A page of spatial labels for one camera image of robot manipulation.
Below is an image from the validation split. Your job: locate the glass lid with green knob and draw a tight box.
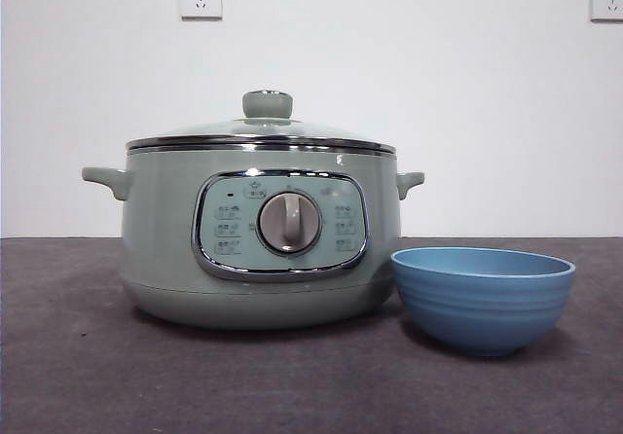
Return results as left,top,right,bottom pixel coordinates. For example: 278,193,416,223
126,89,397,156

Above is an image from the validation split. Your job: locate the blue ribbed bowl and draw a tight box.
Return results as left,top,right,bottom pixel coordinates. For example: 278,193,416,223
389,245,577,358

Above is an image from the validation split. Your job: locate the pale green electric steamer pot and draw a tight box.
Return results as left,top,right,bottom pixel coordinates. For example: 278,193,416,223
80,144,426,331

